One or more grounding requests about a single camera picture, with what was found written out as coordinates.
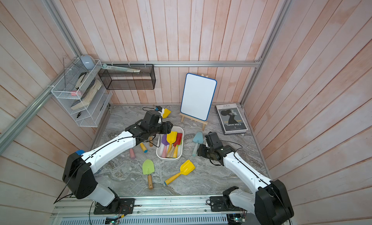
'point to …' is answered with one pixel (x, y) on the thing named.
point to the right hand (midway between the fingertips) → (200, 150)
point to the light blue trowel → (198, 138)
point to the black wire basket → (128, 76)
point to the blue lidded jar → (80, 152)
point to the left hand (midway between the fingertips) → (168, 127)
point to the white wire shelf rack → (90, 116)
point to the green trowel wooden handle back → (150, 139)
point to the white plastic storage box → (179, 148)
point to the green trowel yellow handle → (175, 153)
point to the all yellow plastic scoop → (186, 168)
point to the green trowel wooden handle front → (148, 169)
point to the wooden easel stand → (204, 122)
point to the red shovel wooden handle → (178, 141)
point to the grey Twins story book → (230, 119)
